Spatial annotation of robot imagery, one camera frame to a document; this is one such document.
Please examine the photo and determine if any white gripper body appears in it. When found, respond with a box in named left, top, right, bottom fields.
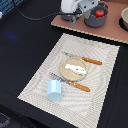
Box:
left=70, top=0, right=98, bottom=26

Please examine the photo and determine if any beige bowl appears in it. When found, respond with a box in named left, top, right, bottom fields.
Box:
left=121, top=7, right=128, bottom=30

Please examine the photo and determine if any large grey pot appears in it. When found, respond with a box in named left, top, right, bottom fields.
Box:
left=84, top=1, right=108, bottom=28

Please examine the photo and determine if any beige woven placemat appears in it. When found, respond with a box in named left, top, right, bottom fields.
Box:
left=18, top=34, right=119, bottom=128

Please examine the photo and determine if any orange handled toy fork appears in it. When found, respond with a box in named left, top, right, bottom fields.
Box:
left=49, top=72, right=90, bottom=92

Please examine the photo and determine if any round wooden plate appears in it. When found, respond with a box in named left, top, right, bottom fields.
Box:
left=60, top=57, right=88, bottom=81

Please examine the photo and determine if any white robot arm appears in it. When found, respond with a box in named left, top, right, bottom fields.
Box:
left=60, top=0, right=98, bottom=26

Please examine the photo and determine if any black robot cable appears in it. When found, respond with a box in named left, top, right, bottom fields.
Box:
left=11, top=0, right=83, bottom=22

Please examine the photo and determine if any orange handled toy knife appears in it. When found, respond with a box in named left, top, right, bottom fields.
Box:
left=62, top=51, right=102, bottom=65

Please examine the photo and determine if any red toy tomato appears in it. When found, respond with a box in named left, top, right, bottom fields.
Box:
left=95, top=10, right=105, bottom=18

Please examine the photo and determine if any brown wooden board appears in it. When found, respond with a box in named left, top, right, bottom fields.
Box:
left=51, top=2, right=128, bottom=43

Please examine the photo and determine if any light blue toy carton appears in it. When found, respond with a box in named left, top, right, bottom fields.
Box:
left=47, top=80, right=62, bottom=101

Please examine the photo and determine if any small grey pot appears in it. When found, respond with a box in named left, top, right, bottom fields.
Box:
left=61, top=15, right=79, bottom=21

